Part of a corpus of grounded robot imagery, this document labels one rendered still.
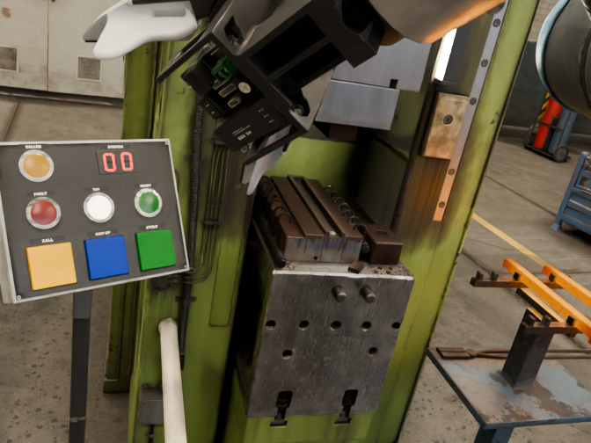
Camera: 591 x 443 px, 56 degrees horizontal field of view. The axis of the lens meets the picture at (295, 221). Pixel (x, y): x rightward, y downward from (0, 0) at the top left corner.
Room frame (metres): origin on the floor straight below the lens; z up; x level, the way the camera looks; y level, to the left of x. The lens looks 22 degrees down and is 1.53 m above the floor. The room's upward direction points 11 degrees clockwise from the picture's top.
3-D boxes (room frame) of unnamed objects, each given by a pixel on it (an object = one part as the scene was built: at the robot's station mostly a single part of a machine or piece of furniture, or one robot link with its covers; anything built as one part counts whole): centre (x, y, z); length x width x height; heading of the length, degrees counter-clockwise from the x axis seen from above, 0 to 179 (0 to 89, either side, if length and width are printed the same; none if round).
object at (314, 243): (1.47, -0.02, 0.96); 0.42 x 0.20 x 0.09; 18
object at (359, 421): (1.50, -0.06, 0.23); 0.55 x 0.37 x 0.47; 18
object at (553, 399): (1.29, -0.67, 0.66); 0.40 x 0.30 x 0.02; 110
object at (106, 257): (0.93, 0.34, 1.01); 0.07 x 0.05 x 0.07; 133
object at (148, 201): (1.03, 0.30, 1.09); 0.05 x 0.03 x 0.04; 108
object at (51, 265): (0.86, 0.41, 1.01); 0.07 x 0.05 x 0.07; 133
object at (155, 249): (0.99, 0.27, 1.01); 0.07 x 0.05 x 0.07; 133
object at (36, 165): (0.92, 0.47, 1.16); 0.05 x 0.03 x 0.04; 108
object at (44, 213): (0.89, 0.44, 1.09); 0.05 x 0.03 x 0.04; 108
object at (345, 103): (1.47, -0.02, 1.32); 0.42 x 0.20 x 0.10; 18
